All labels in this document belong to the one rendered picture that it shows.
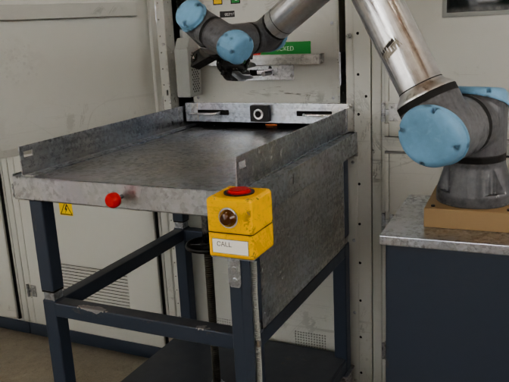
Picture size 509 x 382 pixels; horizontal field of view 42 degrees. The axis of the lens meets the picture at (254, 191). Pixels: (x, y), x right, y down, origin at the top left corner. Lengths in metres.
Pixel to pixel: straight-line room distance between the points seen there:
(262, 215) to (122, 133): 0.90
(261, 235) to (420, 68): 0.43
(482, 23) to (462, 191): 0.56
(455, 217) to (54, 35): 1.22
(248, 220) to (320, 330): 1.14
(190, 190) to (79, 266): 1.24
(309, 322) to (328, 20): 0.92
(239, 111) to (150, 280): 0.69
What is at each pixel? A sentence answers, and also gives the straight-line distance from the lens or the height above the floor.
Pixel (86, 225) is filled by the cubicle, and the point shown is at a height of 0.49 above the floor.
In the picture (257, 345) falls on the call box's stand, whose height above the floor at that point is 0.63.
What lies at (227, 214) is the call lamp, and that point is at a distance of 1.01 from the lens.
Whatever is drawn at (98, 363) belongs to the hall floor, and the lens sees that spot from 2.52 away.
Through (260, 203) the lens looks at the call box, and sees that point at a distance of 1.03.
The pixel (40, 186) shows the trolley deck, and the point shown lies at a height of 0.82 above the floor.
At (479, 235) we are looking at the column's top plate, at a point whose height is 0.75.
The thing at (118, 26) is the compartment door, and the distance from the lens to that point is 2.09.
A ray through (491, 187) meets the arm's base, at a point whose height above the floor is 0.83.
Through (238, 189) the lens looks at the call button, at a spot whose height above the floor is 0.91.
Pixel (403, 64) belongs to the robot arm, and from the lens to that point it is 1.24.
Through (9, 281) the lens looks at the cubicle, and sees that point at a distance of 2.79.
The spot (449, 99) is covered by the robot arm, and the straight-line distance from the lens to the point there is 1.22.
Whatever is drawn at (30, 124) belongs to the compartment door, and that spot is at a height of 0.92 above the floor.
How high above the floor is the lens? 1.16
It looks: 14 degrees down
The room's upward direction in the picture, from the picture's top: 3 degrees counter-clockwise
